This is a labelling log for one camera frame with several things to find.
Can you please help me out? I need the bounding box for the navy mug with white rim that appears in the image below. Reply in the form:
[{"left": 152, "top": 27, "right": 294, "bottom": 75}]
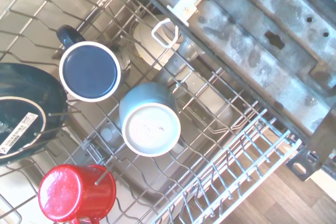
[{"left": 56, "top": 24, "right": 131, "bottom": 103}]

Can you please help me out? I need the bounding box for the grey-blue mug with white base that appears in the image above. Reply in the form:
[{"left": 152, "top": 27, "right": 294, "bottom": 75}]
[{"left": 118, "top": 81, "right": 184, "bottom": 157}]

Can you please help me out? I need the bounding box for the red enamel mug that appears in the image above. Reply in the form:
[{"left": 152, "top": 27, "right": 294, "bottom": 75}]
[{"left": 38, "top": 163, "right": 117, "bottom": 224}]

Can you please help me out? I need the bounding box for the steel dishwasher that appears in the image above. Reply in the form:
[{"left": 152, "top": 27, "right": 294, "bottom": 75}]
[{"left": 0, "top": 0, "right": 336, "bottom": 209}]

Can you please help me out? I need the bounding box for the black plate with label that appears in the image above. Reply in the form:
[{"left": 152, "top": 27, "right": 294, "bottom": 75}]
[{"left": 0, "top": 62, "right": 69, "bottom": 167}]

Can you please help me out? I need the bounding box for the white plastic bracket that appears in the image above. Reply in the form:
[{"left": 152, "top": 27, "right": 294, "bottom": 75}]
[{"left": 166, "top": 0, "right": 209, "bottom": 27}]

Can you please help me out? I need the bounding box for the grey wire dish rack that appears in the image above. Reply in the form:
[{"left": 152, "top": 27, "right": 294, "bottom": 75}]
[{"left": 0, "top": 0, "right": 302, "bottom": 224}]

